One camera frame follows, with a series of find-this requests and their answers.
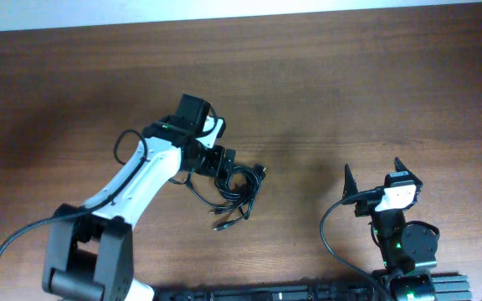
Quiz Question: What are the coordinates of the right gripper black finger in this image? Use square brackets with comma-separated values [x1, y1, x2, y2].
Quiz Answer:
[342, 164, 358, 204]
[393, 157, 423, 186]

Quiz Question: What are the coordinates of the black usb cable bundle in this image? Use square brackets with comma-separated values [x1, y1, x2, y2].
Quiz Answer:
[169, 163, 267, 232]

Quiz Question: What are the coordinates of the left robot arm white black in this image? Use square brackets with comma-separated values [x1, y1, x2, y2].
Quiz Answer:
[42, 116, 225, 300]

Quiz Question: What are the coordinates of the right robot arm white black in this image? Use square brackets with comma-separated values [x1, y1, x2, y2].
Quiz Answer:
[343, 158, 440, 300]

